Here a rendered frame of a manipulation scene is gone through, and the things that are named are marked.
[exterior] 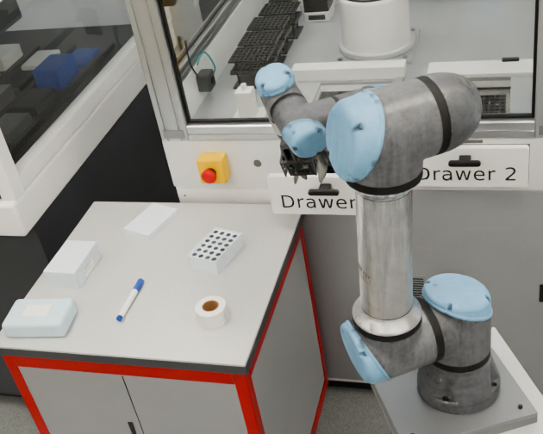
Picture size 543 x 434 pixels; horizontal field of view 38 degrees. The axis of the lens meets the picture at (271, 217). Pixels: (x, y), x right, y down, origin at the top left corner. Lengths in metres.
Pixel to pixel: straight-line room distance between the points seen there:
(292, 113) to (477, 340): 0.52
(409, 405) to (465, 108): 0.62
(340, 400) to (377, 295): 1.35
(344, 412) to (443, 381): 1.11
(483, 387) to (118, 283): 0.93
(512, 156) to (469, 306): 0.66
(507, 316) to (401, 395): 0.81
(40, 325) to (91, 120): 0.82
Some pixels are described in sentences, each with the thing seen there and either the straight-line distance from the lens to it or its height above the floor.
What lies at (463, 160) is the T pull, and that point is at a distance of 1.94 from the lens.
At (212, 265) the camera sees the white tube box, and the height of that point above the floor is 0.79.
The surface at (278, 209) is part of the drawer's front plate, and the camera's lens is 1.98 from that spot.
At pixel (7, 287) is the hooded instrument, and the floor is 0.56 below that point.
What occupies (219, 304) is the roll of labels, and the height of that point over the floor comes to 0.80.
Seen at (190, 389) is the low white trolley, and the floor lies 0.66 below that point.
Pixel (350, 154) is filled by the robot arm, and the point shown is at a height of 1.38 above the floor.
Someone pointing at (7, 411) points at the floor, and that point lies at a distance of 2.94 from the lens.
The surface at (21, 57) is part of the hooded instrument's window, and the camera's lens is 2.24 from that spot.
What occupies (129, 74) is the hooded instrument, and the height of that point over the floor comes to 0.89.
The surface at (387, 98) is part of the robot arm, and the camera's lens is 1.11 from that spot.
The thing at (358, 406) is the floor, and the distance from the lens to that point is 2.59.
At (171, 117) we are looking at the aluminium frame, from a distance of 2.10.
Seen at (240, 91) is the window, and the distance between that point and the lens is 2.02.
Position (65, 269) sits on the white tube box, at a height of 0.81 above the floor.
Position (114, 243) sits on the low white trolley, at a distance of 2.14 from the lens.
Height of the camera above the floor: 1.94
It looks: 35 degrees down
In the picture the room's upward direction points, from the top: 11 degrees counter-clockwise
